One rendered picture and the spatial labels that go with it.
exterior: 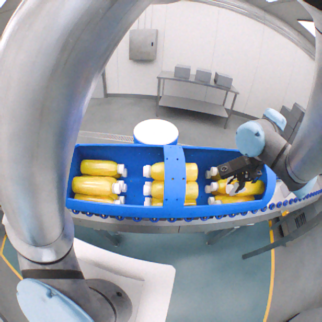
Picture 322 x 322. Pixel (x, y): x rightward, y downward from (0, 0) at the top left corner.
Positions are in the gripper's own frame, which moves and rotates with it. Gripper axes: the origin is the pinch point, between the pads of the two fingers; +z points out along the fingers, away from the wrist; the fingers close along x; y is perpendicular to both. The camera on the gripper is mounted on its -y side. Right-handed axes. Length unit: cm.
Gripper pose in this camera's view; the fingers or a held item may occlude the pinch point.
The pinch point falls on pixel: (228, 189)
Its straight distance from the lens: 61.3
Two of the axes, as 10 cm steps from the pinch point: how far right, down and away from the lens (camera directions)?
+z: -0.7, 6.9, 7.2
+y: 10.0, 0.3, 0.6
